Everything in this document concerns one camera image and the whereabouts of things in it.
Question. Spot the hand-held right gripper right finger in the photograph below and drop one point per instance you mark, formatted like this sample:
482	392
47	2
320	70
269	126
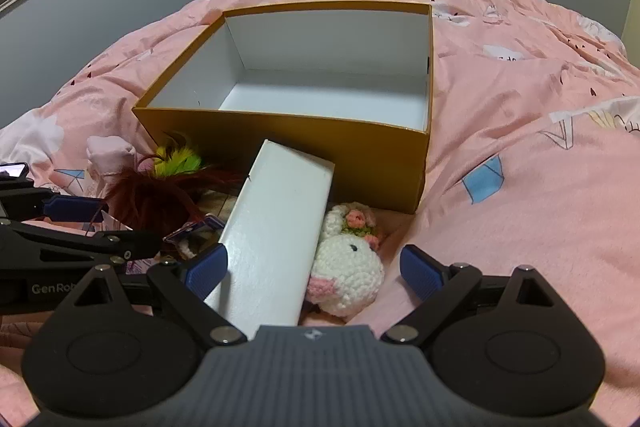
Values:
422	273

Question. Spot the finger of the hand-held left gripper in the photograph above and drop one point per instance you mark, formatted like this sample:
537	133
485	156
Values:
135	244
72	208

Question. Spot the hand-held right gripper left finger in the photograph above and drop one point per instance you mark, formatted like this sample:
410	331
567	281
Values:
207	271

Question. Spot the blue card pack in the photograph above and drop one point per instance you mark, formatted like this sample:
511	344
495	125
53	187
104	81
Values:
197	232

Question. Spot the red green feather toy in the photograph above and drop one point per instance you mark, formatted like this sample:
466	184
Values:
150	202

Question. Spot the pink fabric pouch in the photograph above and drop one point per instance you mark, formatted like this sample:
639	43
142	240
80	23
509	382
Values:
107	157

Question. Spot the white crochet plush toy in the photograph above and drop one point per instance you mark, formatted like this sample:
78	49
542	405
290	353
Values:
345	267

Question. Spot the long white box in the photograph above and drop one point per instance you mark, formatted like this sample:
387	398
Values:
275	227

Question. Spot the yellow cardboard box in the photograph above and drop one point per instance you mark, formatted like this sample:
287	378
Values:
300	142

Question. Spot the smartphone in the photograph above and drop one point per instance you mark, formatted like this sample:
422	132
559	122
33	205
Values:
12	169

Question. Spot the pink printed blanket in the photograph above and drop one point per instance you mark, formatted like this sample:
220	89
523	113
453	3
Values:
525	157

